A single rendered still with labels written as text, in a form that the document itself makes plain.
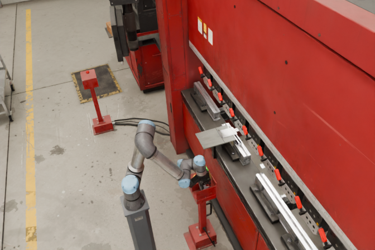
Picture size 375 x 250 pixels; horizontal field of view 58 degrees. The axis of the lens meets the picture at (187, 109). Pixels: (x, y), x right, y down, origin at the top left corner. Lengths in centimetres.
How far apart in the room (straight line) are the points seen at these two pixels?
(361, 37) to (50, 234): 306
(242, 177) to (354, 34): 150
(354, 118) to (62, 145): 352
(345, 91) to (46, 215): 303
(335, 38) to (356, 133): 36
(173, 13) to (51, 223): 227
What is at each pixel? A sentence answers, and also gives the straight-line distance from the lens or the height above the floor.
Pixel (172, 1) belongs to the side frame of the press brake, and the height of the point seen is 177.
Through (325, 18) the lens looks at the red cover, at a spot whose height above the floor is 225.
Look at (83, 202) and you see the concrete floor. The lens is 365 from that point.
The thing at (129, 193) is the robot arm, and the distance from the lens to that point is 237.
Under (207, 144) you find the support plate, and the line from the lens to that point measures 254.
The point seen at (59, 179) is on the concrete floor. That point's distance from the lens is 395.
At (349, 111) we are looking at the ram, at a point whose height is 197.
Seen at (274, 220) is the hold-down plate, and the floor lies 91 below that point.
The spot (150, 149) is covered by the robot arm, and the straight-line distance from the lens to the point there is 206.
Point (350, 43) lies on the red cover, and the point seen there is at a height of 222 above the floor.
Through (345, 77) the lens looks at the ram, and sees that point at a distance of 137.
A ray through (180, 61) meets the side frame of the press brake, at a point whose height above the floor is 120.
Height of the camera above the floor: 279
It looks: 39 degrees down
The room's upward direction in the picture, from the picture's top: 3 degrees counter-clockwise
